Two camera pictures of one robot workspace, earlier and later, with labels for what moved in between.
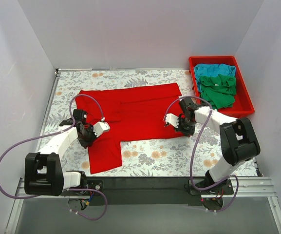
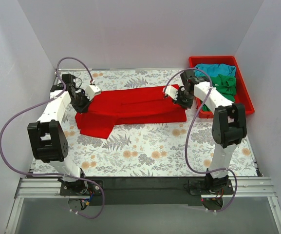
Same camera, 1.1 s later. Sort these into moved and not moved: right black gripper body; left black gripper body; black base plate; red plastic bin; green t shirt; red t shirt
Moved: left black gripper body; right black gripper body; red t shirt
Not moved: red plastic bin; green t shirt; black base plate
